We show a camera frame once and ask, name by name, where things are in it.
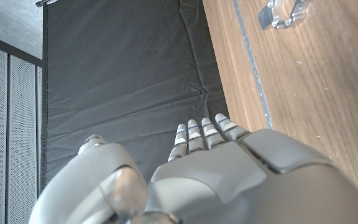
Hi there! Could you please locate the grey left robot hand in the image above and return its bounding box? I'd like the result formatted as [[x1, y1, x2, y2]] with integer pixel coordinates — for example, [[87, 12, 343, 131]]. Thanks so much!
[[28, 113, 358, 224]]

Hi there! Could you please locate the grey tape outline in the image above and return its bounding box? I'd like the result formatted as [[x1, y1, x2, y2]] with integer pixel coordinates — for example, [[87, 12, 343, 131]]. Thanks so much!
[[232, 0, 275, 130]]

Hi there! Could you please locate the black backdrop curtain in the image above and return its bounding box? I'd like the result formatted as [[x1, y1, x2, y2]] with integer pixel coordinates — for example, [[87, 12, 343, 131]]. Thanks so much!
[[40, 0, 230, 190]]

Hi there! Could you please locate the black backdrop crossbar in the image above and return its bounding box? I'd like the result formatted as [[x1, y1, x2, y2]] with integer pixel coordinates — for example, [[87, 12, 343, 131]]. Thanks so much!
[[35, 0, 59, 7]]

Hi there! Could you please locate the silver metal clamp bracket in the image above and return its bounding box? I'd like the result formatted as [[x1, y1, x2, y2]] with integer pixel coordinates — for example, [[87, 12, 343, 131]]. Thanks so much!
[[257, 0, 312, 31]]

